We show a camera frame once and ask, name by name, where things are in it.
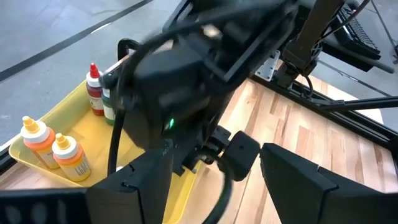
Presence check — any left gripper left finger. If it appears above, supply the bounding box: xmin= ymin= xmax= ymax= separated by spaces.
xmin=86 ymin=139 xmax=175 ymax=224

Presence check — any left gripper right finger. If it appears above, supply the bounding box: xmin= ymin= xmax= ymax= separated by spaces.
xmin=261 ymin=142 xmax=398 ymax=224

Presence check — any large yellow food colouring bottle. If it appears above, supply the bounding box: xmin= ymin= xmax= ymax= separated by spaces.
xmin=20 ymin=115 xmax=60 ymax=170
xmin=52 ymin=133 xmax=92 ymax=182

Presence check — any yellow translucent plastic bin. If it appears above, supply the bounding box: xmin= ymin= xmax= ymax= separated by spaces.
xmin=8 ymin=79 xmax=206 ymax=224

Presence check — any large green food colouring bottle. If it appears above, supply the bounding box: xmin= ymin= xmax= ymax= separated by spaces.
xmin=101 ymin=88 xmax=116 ymax=126

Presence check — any white paper sheet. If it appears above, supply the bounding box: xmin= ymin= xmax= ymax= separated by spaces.
xmin=351 ymin=107 xmax=385 ymax=124

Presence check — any black slanted beam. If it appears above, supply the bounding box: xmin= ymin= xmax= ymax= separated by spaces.
xmin=320 ymin=95 xmax=398 ymax=113

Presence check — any black table clamp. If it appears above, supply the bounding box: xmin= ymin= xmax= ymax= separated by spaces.
xmin=116 ymin=37 xmax=141 ymax=63

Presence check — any backlit computer keyboard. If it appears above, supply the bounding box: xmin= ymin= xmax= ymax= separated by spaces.
xmin=329 ymin=2 xmax=382 ymax=62

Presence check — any black aluminium table frame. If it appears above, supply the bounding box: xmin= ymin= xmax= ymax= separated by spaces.
xmin=0 ymin=62 xmax=398 ymax=175

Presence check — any white metal bracket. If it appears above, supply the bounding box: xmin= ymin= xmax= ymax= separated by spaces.
xmin=254 ymin=49 xmax=281 ymax=82

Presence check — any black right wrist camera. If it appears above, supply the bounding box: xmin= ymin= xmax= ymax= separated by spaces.
xmin=123 ymin=46 xmax=220 ymax=150

